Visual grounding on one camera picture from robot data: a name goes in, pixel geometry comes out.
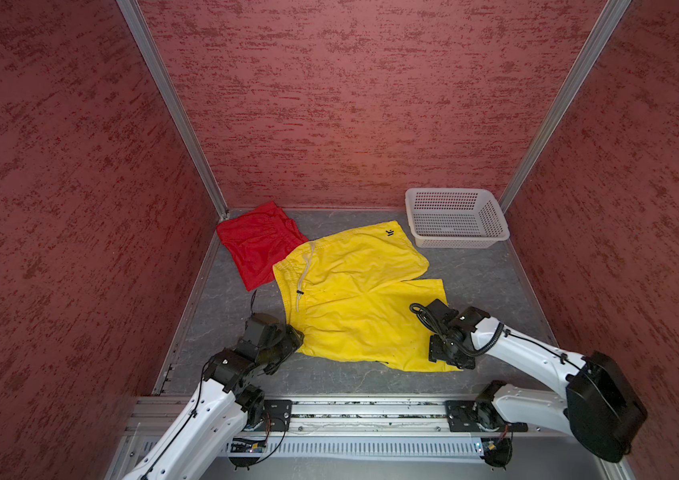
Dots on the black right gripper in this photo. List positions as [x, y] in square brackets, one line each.
[434, 353]

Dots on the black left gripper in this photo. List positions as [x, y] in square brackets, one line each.
[290, 344]

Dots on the yellow shorts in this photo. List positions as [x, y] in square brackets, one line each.
[349, 294]

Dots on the red shorts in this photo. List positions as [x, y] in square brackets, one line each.
[258, 240]

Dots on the white plastic laundry basket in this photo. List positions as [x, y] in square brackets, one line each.
[456, 218]

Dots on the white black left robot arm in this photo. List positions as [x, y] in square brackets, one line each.
[225, 403]

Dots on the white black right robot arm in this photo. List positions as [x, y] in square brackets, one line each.
[585, 396]

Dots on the right small circuit board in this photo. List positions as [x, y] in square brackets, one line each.
[488, 445]

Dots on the small circuit board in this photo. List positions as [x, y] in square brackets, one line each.
[248, 446]
[488, 445]

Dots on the left small circuit board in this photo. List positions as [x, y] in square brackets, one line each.
[248, 446]

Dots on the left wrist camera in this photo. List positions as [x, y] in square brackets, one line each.
[262, 332]

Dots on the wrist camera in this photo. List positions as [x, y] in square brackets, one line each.
[436, 316]
[262, 332]

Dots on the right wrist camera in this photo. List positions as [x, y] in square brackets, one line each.
[436, 316]

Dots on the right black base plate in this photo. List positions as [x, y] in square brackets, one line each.
[468, 416]

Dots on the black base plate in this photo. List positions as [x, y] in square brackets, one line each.
[468, 416]
[276, 416]

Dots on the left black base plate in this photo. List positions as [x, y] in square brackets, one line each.
[276, 416]

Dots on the white slotted cable duct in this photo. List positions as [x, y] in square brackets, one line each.
[458, 449]

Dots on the aluminium front rail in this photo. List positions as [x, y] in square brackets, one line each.
[417, 416]

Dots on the left corner aluminium post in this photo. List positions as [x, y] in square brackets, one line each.
[139, 28]

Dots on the corner aluminium post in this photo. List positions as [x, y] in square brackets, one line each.
[599, 36]
[139, 28]

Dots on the right corner aluminium post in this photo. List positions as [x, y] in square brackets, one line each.
[599, 36]

